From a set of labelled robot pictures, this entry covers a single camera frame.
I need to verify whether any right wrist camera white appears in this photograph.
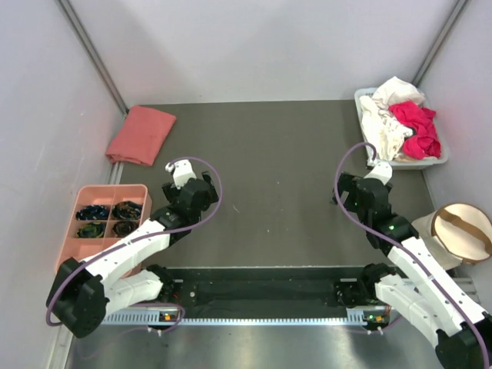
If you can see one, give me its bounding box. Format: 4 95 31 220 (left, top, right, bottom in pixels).
364 161 393 185

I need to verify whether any magenta pink t shirt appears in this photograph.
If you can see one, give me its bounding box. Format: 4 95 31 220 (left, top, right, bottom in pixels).
389 101 442 161

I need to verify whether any folded salmon pink t shirt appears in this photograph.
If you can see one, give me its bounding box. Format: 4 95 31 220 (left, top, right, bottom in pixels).
105 105 177 167

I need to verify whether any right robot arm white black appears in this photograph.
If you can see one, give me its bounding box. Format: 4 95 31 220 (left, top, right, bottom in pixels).
332 173 491 368

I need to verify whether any white t shirt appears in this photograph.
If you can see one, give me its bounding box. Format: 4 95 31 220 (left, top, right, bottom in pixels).
359 95 414 161

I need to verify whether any pink compartment organizer tray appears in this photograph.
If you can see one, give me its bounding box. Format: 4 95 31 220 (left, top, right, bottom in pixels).
55 184 152 269

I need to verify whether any beige canvas round bag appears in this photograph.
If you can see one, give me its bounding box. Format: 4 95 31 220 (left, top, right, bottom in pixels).
412 203 491 270

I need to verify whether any grey slotted cable duct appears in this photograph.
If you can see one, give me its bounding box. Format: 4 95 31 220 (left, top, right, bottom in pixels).
101 305 401 327

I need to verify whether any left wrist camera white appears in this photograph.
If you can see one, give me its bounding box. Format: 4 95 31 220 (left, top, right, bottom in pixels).
165 159 197 189

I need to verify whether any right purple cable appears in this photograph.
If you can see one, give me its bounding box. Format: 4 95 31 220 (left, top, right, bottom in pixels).
334 141 492 366

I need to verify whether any cream t shirt in basket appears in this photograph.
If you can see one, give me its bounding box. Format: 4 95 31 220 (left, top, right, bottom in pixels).
372 76 425 110

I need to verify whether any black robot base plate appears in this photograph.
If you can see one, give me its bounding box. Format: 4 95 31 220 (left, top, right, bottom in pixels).
145 264 389 319

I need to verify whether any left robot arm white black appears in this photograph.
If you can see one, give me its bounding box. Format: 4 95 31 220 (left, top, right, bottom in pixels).
46 171 223 338

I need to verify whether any purple cable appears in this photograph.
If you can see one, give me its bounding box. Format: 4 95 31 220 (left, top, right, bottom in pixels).
334 141 492 366
45 155 224 327

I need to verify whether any grey plastic laundry basket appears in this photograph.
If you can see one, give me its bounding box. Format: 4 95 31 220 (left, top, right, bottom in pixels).
354 88 450 171

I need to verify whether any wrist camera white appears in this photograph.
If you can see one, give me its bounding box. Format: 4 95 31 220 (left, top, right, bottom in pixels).
165 159 197 189
364 161 393 185

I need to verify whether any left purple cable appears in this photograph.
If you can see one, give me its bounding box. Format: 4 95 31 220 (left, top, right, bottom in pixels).
45 155 224 327

